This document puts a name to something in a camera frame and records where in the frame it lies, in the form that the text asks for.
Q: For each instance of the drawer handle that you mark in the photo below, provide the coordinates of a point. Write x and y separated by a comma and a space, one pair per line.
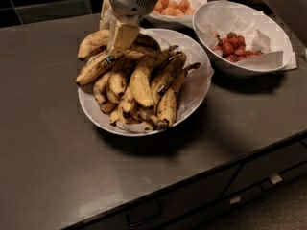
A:
143, 213
272, 182

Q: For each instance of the white strawberry bowl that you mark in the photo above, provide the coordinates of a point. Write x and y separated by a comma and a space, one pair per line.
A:
249, 69

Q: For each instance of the right long banana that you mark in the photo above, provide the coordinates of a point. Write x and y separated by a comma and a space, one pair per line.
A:
167, 106

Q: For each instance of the orange apricots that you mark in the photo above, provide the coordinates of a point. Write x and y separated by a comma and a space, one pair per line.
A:
173, 8

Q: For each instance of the white banana bowl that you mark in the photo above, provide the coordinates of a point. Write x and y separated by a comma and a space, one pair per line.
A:
92, 110

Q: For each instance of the right drawer handle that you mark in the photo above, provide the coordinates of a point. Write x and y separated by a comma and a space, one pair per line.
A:
272, 182

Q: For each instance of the lower left bananas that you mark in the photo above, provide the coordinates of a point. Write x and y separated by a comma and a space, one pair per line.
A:
123, 110

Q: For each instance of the paper liner in strawberry bowl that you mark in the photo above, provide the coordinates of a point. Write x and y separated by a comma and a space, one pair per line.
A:
230, 18

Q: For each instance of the white apricot bowl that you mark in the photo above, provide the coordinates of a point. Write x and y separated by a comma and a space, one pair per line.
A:
174, 22

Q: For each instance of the spotted banana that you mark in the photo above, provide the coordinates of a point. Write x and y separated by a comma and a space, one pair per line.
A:
96, 66
97, 42

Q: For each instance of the central yellow banana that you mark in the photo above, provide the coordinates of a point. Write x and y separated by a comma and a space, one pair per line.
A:
140, 79

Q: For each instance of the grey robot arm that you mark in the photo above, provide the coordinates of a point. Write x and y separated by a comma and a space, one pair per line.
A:
292, 12

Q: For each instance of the white paper under bananas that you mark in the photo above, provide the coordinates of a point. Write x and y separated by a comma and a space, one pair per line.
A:
196, 83

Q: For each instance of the red strawberries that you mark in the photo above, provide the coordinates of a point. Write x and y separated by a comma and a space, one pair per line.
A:
233, 48

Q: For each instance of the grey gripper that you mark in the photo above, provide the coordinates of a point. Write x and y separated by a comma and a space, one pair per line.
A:
131, 0

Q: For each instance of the banana with sticker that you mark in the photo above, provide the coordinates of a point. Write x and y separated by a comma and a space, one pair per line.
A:
165, 75

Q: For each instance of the left drawer handle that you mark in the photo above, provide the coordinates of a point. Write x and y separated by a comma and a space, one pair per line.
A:
143, 213

